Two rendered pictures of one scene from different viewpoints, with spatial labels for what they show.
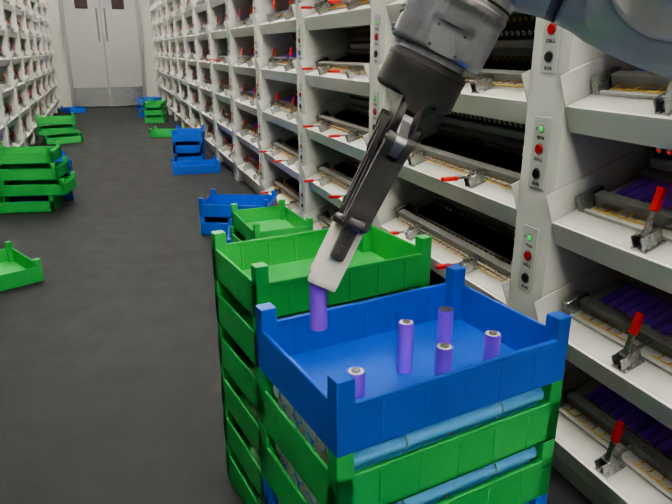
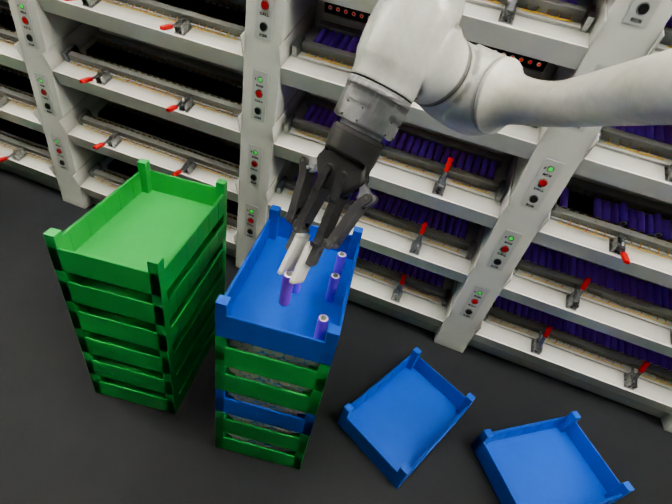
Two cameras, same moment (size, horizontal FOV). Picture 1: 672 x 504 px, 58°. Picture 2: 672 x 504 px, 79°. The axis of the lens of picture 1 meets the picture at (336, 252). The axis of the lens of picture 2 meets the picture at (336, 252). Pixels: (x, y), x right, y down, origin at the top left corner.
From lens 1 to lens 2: 0.52 m
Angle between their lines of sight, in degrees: 55
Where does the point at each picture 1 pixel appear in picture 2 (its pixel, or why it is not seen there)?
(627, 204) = (317, 129)
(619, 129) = (323, 90)
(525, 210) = (249, 134)
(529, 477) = not seen: hidden behind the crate
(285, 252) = (99, 219)
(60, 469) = not seen: outside the picture
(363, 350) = (259, 287)
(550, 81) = (265, 45)
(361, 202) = (341, 235)
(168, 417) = not seen: outside the picture
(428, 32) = (386, 128)
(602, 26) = (457, 120)
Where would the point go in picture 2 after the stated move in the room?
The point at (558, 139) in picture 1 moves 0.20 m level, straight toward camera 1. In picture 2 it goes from (276, 89) to (315, 124)
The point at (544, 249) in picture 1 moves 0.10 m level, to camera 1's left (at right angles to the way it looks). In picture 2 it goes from (268, 160) to (240, 170)
